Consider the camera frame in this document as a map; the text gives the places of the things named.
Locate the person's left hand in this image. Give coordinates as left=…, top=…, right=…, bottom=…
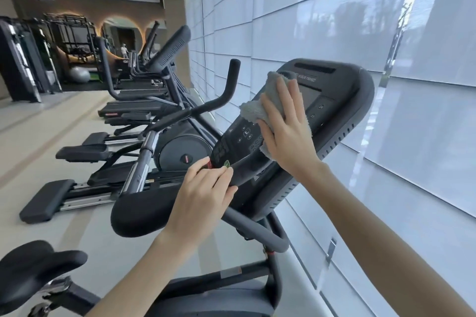
left=164, top=157, right=239, bottom=245

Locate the person's left forearm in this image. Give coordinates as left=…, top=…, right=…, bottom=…
left=84, top=231, right=201, bottom=317

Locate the black exercise bike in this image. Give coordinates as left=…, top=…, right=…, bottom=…
left=0, top=58, right=376, bottom=317

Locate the grey exercise ball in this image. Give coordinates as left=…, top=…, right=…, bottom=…
left=68, top=66, right=91, bottom=85

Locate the black treadmill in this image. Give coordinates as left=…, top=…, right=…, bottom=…
left=112, top=21, right=169, bottom=91
left=97, top=36, right=180, bottom=120

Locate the black cable machine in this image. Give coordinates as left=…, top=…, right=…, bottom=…
left=0, top=17, right=63, bottom=103

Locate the person's right forearm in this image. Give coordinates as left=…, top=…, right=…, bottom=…
left=299, top=163, right=476, bottom=317

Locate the person's right hand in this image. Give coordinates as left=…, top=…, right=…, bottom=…
left=258, top=76, right=330, bottom=181

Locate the grey microfibre cloth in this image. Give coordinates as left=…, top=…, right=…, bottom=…
left=239, top=71, right=314, bottom=161

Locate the metal blind bracket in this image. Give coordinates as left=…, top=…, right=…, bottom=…
left=325, top=238, right=337, bottom=264

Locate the row of white window blinds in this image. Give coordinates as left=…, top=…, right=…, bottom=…
left=184, top=0, right=476, bottom=317

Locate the black power rack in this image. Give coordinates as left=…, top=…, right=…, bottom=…
left=44, top=13, right=100, bottom=84

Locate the black elliptical trainer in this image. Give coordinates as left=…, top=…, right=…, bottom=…
left=19, top=58, right=242, bottom=225
left=81, top=25, right=217, bottom=147

